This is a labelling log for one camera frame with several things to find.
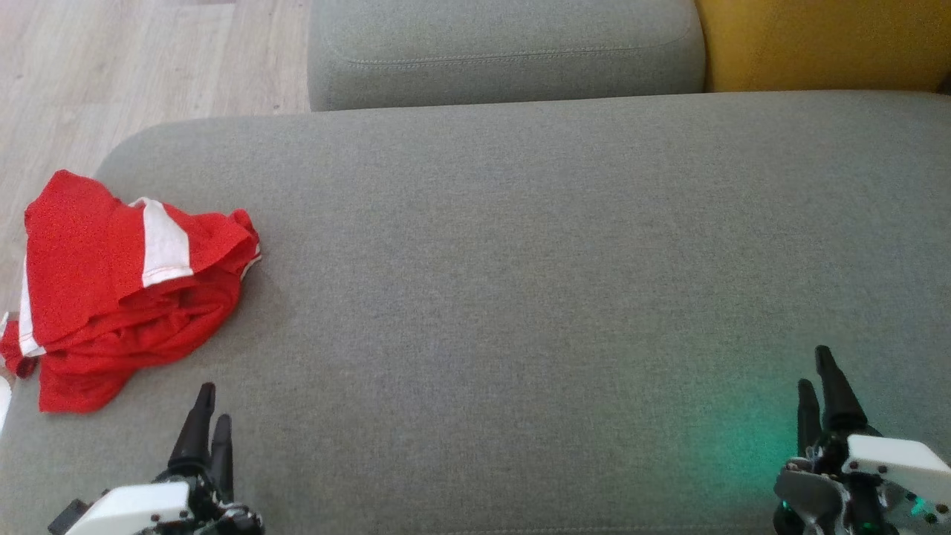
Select grey sofa back cushion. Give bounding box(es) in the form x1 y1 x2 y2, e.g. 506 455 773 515
307 0 707 112

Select yellow sofa cushion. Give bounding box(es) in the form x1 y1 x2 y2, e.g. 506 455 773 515
695 0 951 94

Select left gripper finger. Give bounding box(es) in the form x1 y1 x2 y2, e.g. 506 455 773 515
210 414 236 501
168 383 217 473

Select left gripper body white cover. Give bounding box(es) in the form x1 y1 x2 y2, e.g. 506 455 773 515
64 462 266 535

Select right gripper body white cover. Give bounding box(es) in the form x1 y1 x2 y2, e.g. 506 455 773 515
773 433 951 535

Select red shorts with white stripe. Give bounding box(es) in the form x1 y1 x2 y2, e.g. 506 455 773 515
22 169 262 350

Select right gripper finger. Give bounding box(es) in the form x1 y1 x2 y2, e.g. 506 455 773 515
796 378 824 457
814 345 870 441

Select grey sofa seat cushion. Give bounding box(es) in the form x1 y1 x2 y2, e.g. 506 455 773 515
0 91 951 535

